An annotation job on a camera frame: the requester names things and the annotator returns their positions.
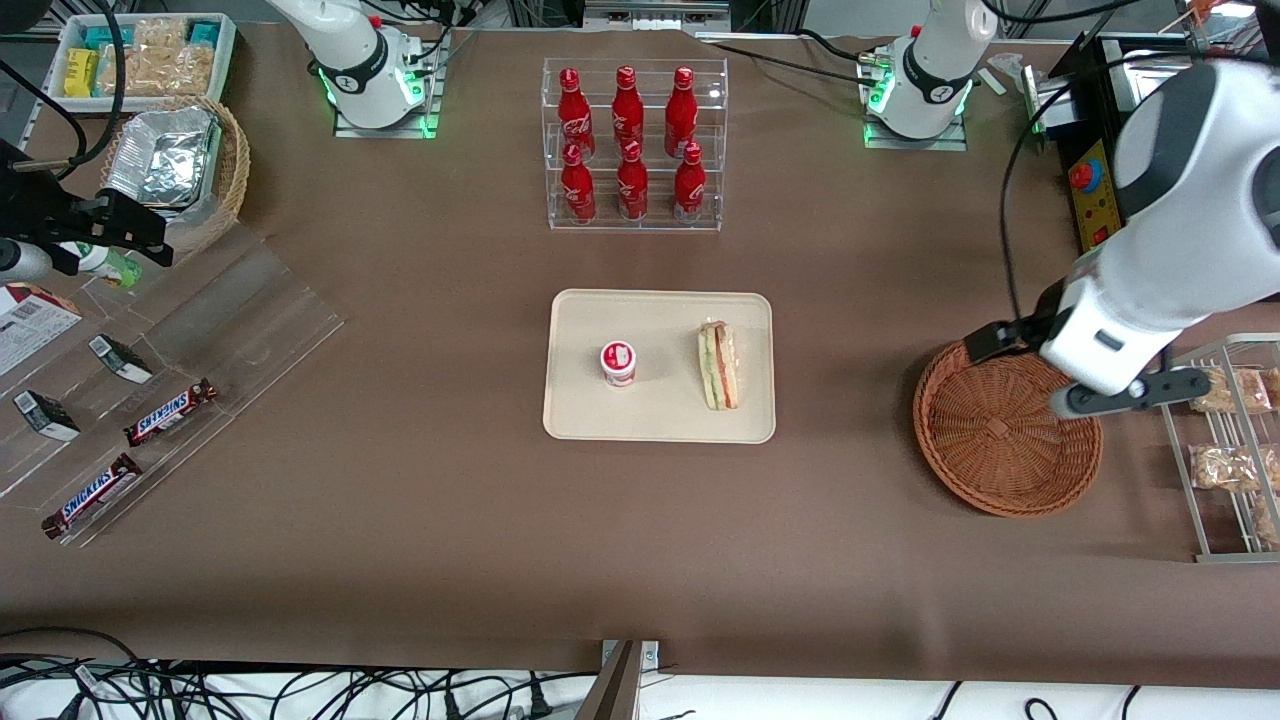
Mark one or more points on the red cola bottle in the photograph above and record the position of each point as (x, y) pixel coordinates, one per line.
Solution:
(681, 110)
(572, 112)
(689, 188)
(631, 185)
(627, 108)

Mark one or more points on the red emergency stop button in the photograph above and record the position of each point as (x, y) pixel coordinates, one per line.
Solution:
(1084, 176)

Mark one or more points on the brown table cover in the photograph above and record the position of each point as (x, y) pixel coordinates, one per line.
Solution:
(450, 540)

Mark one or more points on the white plastic bin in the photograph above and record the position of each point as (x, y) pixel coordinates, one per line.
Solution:
(228, 60)

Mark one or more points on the small black carton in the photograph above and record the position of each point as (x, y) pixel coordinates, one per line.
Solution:
(120, 358)
(45, 415)

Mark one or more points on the red white yogurt cup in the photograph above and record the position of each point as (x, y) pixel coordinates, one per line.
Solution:
(618, 362)

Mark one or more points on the clear acrylic bottle rack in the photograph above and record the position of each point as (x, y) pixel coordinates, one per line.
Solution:
(655, 215)

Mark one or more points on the yellow snack packet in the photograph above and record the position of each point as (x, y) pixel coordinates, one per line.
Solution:
(80, 72)

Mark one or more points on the Snickers chocolate bar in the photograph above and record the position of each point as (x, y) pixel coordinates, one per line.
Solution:
(170, 412)
(92, 497)

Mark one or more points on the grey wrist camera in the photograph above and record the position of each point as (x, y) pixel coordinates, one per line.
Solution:
(22, 262)
(1130, 395)

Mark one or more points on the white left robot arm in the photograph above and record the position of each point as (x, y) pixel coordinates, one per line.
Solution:
(1180, 200)

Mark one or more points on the brown wicker basket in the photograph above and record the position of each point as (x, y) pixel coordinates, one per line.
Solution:
(990, 440)

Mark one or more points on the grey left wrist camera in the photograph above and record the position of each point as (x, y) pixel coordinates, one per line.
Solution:
(1130, 395)

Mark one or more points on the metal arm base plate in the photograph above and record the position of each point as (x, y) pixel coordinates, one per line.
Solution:
(430, 90)
(880, 135)

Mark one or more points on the clear acrylic stepped stand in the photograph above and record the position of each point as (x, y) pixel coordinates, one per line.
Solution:
(230, 330)

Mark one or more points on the silver foil container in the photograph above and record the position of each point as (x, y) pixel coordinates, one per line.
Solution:
(160, 160)

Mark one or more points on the aluminium bracket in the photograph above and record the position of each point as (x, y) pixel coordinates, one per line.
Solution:
(650, 655)

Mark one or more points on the grey metal post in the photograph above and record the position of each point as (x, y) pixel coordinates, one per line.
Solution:
(612, 690)

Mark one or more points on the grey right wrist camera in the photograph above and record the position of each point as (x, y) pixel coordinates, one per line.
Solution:
(22, 262)

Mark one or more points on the triangle sandwich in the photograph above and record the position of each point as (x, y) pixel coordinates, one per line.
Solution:
(720, 365)

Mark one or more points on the clear bag of brown snacks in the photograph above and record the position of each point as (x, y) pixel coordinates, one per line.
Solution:
(1235, 392)
(1275, 386)
(1225, 467)
(1268, 520)

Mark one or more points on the clear plastic wrapper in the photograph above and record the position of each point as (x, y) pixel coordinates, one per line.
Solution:
(1005, 70)

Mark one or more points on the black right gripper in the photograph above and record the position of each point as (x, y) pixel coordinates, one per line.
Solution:
(40, 215)

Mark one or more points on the teal snack packet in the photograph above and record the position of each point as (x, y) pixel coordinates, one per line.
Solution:
(100, 37)
(205, 32)

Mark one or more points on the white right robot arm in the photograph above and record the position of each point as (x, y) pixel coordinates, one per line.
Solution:
(350, 50)

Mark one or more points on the clear bag of crackers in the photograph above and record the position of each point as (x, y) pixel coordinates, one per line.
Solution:
(160, 72)
(158, 33)

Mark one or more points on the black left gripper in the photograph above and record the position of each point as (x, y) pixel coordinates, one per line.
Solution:
(1012, 334)

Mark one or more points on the aluminium frame rail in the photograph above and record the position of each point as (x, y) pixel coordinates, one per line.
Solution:
(655, 12)

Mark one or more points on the steel tray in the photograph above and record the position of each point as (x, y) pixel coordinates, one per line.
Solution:
(1150, 85)

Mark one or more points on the yellow control box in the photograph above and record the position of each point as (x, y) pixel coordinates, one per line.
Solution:
(1098, 215)

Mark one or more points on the green white plastic bottle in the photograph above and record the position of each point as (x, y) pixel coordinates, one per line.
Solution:
(108, 265)

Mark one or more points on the red soda can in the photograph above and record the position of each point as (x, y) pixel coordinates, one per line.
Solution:
(577, 188)

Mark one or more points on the red white cardboard box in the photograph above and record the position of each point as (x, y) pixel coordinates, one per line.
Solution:
(30, 325)

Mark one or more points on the beige plastic tray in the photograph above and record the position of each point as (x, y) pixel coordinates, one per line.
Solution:
(660, 410)

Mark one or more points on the light wicker basket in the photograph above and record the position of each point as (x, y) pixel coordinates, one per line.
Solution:
(235, 165)

